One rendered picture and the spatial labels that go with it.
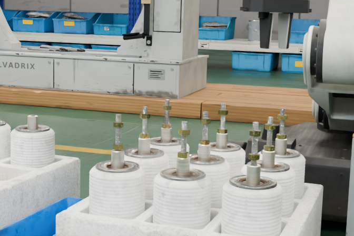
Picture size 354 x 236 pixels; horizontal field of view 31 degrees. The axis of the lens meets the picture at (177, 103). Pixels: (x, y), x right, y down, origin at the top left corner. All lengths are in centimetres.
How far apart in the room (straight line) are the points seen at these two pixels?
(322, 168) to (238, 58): 434
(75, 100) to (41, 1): 746
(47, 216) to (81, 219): 27
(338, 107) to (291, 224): 67
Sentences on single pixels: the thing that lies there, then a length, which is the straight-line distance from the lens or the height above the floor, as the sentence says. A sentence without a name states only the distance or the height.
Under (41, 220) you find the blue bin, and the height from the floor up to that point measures 10.
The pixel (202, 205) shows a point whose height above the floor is 21.
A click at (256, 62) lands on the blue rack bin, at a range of 580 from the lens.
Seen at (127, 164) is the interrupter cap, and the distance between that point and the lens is 113.
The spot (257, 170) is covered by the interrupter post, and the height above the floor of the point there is 27.
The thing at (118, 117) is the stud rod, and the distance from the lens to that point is 109.
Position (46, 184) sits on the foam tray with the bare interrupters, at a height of 15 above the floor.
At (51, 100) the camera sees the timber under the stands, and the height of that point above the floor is 4.
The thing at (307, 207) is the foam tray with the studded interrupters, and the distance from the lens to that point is 118.
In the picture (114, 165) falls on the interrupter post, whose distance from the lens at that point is 111.
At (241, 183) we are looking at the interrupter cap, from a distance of 103.
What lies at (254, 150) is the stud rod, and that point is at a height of 31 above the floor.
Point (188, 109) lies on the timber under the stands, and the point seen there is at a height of 4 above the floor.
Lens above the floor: 52
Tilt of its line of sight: 8 degrees down
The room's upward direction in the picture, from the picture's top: 2 degrees clockwise
